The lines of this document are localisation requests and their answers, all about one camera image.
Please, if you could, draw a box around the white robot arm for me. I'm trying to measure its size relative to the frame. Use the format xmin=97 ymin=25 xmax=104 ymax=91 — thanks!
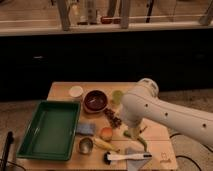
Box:
xmin=120 ymin=78 xmax=213 ymax=147

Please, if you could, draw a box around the green plastic cup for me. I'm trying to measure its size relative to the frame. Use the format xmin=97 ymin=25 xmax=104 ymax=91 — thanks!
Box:
xmin=112 ymin=90 xmax=123 ymax=105

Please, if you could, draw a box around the small metal cup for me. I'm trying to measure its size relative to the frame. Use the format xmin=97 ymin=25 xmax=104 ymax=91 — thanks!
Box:
xmin=79 ymin=137 xmax=93 ymax=155

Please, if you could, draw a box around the white paper cup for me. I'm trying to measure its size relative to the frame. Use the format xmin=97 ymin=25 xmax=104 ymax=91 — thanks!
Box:
xmin=69 ymin=86 xmax=84 ymax=100

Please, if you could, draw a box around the green chili pepper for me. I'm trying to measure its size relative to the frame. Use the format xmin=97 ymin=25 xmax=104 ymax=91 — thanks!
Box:
xmin=123 ymin=130 xmax=148 ymax=151

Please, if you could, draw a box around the bunch of dark grapes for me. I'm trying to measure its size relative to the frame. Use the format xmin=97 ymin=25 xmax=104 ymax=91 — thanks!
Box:
xmin=104 ymin=108 xmax=122 ymax=129

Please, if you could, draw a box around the yellow corn cob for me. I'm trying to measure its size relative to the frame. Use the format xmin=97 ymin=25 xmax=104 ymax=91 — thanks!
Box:
xmin=94 ymin=138 xmax=120 ymax=152

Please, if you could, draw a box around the grey folded cloth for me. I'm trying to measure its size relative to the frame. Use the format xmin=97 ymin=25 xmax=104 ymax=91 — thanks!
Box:
xmin=125 ymin=147 xmax=152 ymax=171

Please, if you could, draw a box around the blue sponge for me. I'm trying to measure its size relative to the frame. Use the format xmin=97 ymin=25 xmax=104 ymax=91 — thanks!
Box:
xmin=76 ymin=123 xmax=96 ymax=136

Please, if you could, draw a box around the brown wooden bowl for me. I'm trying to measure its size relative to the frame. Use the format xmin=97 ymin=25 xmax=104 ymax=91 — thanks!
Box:
xmin=83 ymin=90 xmax=108 ymax=114

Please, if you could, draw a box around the green plastic tray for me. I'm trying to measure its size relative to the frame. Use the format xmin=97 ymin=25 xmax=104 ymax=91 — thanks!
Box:
xmin=17 ymin=101 xmax=81 ymax=161

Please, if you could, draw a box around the black pole stand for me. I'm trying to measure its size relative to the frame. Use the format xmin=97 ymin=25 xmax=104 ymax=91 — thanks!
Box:
xmin=0 ymin=131 xmax=14 ymax=171

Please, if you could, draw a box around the white handled dish brush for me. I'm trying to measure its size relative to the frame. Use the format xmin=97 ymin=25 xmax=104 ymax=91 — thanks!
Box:
xmin=103 ymin=152 xmax=152 ymax=165

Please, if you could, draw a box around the black floor cable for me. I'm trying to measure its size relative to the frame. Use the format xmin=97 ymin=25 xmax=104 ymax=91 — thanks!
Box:
xmin=169 ymin=132 xmax=213 ymax=171

